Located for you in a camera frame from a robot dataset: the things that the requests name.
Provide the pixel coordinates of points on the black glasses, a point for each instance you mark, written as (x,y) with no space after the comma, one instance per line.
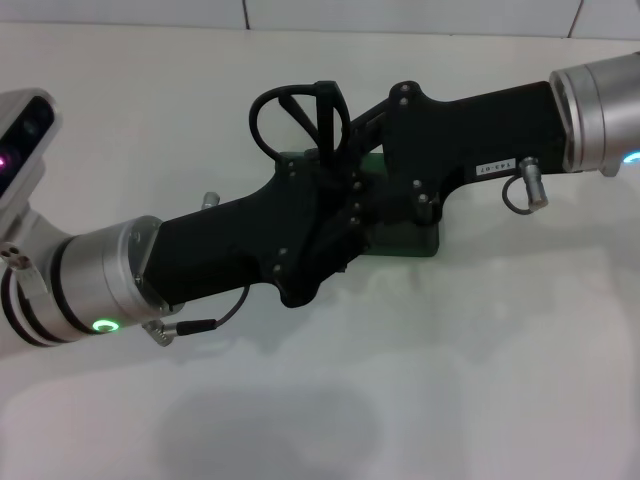
(327,85)

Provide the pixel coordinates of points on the green glasses case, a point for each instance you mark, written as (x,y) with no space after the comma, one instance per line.
(405,242)

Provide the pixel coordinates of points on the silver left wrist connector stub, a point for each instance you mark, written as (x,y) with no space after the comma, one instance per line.
(211,201)

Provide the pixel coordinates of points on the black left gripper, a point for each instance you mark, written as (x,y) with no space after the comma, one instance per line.
(225,240)

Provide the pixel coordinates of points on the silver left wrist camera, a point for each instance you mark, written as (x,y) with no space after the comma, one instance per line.
(30,150)

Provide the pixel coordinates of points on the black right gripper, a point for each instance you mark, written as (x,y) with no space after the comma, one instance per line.
(475,135)

